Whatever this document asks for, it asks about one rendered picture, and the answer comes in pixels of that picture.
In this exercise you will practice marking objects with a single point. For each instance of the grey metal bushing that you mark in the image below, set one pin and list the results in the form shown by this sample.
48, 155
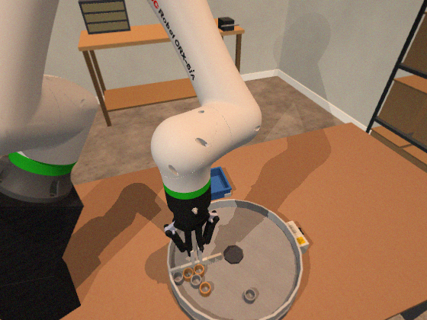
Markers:
249, 301
176, 274
194, 277

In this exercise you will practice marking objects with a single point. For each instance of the bronze bushing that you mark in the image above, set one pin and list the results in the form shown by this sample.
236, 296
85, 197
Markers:
188, 270
205, 294
199, 266

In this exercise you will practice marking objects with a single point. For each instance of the blue crate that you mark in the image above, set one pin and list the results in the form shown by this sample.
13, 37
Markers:
220, 186

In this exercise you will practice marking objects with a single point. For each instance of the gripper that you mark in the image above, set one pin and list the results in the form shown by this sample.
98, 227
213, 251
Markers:
179, 222

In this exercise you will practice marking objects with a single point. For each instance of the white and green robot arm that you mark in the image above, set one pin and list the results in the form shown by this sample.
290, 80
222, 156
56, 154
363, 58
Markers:
56, 116

